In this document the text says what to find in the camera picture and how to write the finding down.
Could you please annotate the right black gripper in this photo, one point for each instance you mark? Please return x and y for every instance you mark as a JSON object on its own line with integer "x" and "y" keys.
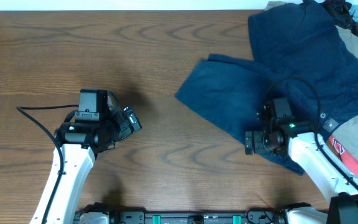
{"x": 258, "y": 141}

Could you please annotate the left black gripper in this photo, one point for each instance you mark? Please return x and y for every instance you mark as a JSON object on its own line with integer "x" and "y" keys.
{"x": 120, "y": 123}

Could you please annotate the navy blue shorts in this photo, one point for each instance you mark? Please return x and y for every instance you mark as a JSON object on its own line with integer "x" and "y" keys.
{"x": 229, "y": 92}

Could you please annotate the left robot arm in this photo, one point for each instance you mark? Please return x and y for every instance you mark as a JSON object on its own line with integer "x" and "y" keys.
{"x": 95, "y": 125}

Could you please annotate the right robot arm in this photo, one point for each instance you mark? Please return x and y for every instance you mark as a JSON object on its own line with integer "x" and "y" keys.
{"x": 283, "y": 135}

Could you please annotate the red garment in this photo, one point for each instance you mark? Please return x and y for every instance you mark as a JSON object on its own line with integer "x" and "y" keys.
{"x": 346, "y": 157}

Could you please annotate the black patterned garment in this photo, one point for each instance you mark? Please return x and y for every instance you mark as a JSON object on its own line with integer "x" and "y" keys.
{"x": 339, "y": 10}

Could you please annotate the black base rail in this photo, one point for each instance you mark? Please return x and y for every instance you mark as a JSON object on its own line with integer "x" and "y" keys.
{"x": 179, "y": 217}

